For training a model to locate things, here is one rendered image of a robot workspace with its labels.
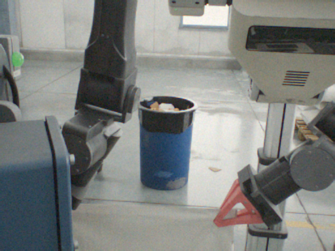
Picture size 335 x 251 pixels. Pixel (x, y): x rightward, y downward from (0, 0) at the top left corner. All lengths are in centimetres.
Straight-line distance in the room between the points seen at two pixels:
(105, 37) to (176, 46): 810
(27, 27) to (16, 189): 910
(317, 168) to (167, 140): 233
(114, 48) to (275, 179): 30
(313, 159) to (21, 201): 37
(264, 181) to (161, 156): 229
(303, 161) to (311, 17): 48
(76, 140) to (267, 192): 29
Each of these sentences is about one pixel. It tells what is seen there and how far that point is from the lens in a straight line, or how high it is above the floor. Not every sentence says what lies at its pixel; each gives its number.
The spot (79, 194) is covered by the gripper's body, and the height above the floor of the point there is 112.
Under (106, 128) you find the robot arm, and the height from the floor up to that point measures 123.
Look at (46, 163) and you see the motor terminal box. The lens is 28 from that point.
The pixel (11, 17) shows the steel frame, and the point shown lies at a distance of 915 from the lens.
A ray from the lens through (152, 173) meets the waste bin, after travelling 296.
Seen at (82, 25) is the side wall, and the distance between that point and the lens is 893.
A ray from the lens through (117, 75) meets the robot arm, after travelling 53.
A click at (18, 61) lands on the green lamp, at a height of 128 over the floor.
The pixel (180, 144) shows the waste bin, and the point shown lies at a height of 39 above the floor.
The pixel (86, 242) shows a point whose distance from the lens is 70.
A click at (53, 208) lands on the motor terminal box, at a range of 29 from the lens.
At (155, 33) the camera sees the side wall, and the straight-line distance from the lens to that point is 863.
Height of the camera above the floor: 141
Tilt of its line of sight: 18 degrees down
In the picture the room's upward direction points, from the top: 2 degrees clockwise
